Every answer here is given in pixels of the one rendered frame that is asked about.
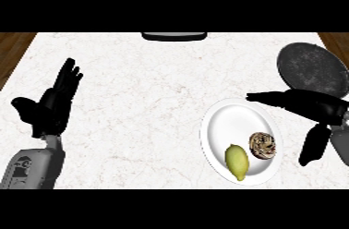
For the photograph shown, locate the brown swirled cupcake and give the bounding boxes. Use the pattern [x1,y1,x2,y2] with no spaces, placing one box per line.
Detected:
[248,131,278,161]

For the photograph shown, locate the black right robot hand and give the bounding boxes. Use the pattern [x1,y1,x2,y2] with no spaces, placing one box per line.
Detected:
[245,89,349,167]

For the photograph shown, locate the yellow-green lemon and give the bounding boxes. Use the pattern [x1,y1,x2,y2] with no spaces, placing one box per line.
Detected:
[223,143,251,182]

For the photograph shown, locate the white plate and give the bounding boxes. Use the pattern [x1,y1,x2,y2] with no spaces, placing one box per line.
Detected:
[199,98,284,187]

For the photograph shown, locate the dark appliance with pale top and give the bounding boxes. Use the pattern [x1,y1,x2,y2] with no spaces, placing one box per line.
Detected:
[140,31,208,42]

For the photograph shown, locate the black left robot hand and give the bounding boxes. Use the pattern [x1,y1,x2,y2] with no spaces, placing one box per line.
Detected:
[9,57,84,139]

